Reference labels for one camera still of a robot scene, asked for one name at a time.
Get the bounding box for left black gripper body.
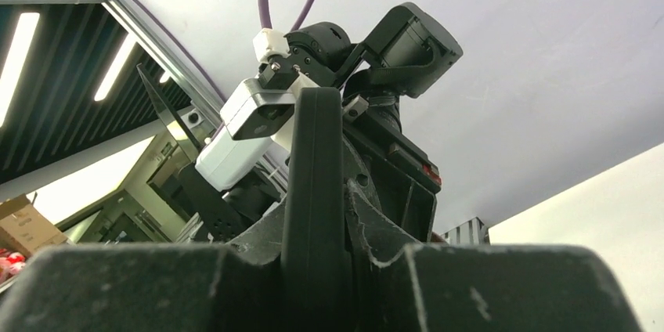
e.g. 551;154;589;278
343;107;442;242

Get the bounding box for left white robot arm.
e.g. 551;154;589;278
137;2;463;242

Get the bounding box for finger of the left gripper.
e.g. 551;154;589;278
136;63;203;161
177;164;248;242

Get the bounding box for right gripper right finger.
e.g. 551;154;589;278
345;180;641;331

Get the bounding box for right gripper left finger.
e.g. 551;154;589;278
1;204;285;331

